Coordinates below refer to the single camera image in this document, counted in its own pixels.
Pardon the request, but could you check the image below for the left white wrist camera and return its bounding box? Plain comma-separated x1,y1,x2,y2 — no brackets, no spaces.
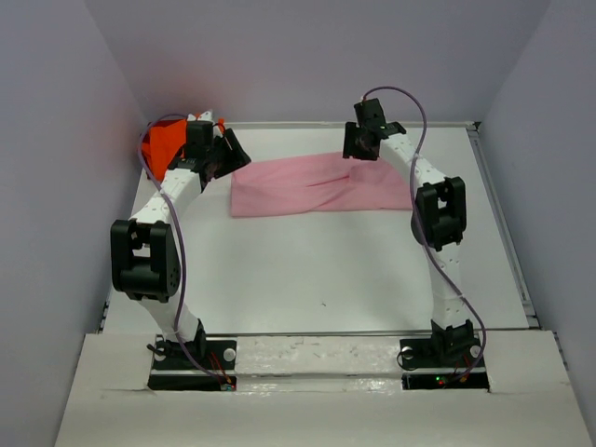
186,110,215,123

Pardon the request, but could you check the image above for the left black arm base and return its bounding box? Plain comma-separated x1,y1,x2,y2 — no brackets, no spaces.
146,336,237,392

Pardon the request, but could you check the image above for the pink t shirt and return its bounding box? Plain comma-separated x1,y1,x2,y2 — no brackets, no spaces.
230,153,412,218

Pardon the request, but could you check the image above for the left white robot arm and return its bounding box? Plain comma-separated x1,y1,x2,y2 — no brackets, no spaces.
110,112,251,370

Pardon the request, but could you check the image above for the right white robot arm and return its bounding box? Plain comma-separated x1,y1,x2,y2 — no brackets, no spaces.
343,99,485,372

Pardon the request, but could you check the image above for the orange folded t shirt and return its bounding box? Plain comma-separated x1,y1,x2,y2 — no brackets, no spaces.
142,119,186,183

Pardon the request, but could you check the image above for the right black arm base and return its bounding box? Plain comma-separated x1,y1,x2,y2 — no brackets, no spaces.
396,338,490,391

